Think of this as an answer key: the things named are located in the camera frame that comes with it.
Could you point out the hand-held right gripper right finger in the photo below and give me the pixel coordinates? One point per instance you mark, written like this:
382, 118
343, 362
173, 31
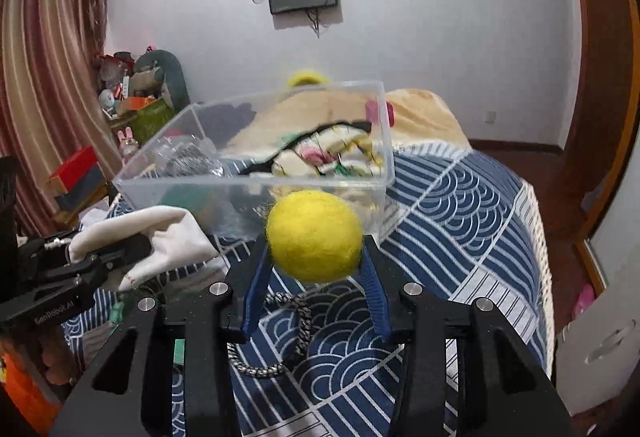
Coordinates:
375, 299

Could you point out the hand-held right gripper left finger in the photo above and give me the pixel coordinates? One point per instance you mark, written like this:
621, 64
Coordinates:
254, 289

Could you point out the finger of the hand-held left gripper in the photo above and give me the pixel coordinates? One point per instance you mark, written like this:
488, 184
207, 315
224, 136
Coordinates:
42, 254
120, 253

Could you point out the white cloth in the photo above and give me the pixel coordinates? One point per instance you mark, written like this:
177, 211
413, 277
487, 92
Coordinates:
165, 229

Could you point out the yellow felt ball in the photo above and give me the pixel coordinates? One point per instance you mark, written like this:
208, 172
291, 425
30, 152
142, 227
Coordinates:
314, 237

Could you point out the clear plastic box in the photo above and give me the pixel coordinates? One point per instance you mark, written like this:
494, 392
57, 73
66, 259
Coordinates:
300, 197

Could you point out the green soft item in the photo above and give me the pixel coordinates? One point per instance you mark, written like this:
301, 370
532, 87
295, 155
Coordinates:
187, 198

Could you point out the pink soft item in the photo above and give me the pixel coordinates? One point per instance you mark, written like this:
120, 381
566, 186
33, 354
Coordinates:
377, 112

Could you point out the orange bag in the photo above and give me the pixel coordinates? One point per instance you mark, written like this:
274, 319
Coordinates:
22, 389

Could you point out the red flat box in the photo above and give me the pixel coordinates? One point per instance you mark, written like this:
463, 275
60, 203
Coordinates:
75, 169

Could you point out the blue wave pattern blanket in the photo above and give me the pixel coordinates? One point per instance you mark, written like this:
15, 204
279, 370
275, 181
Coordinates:
450, 227

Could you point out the pink bunny figure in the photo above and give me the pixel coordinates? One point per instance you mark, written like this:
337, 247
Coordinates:
128, 143

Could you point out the silver mesh scrubber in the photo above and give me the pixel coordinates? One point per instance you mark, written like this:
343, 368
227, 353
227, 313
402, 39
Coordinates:
187, 159

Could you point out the green gift box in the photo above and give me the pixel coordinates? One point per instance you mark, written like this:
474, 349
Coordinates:
147, 119

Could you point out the floral cloth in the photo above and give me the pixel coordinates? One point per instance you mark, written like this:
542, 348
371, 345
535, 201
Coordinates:
325, 149

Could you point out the grey green plush toy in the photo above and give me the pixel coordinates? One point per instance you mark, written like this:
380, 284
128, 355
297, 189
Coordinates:
162, 74

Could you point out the striped red curtain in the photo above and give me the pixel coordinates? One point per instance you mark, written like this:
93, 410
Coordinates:
45, 67

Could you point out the peach blanket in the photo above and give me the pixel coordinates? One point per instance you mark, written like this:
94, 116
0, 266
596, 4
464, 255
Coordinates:
425, 117

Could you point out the pink toy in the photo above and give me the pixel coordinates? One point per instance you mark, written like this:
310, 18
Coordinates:
583, 303

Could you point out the yellow plush item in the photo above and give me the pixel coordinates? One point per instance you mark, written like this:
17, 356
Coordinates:
306, 78

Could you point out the white plastic bin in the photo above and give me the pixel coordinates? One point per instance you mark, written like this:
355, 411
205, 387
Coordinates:
595, 357

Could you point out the wall outlet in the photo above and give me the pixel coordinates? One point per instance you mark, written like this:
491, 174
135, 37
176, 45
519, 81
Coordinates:
490, 117

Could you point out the wooden door frame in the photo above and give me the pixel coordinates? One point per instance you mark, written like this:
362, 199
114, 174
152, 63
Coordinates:
597, 82

